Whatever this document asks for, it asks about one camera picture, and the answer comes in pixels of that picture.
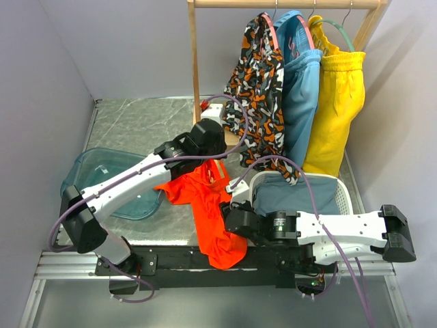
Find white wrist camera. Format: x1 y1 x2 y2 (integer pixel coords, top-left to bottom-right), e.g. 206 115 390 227
200 100 224 126
225 179 251 204

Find beige wooden hanger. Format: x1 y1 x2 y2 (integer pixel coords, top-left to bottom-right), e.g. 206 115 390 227
208 160 230 183

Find aluminium frame rail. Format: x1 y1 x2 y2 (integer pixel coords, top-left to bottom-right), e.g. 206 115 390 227
33 251 396 280

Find camouflage patterned shorts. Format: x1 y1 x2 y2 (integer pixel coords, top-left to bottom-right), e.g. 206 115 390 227
222 13 299 185

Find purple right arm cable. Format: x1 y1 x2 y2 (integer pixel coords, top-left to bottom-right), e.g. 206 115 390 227
227 155 376 328

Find orange shorts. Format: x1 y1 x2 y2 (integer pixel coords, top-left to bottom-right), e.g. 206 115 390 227
155 160 247 270

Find light blue shorts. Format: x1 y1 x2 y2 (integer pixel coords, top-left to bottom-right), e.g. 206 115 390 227
274 10 323 166

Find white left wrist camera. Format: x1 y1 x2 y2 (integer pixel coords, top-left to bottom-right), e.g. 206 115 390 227
200 100 224 126

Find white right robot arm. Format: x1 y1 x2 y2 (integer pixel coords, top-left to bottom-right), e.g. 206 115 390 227
219 202 417 275

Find pink hanger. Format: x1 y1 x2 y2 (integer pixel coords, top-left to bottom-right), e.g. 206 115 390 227
259 12 314 66

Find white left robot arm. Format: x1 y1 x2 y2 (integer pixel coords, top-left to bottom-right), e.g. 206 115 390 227
61 119 227 275

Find wooden clothes rack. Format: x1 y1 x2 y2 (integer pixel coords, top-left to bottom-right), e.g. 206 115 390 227
186 0 389 154

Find teal plastic basin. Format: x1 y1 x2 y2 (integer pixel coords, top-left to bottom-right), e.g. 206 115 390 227
60 148 163 221

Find grey-blue cloth in basket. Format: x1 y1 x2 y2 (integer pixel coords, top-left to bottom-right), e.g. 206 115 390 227
253 175 340 216

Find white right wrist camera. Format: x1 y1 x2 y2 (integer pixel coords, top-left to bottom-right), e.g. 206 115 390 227
225 179 251 204

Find white laundry basket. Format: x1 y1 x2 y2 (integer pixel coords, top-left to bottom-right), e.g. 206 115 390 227
249 172 353 215

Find green hanger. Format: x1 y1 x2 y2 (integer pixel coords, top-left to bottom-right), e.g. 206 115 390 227
308 1 356 53

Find yellow shorts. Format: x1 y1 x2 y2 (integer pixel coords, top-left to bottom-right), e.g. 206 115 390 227
302 15 366 176

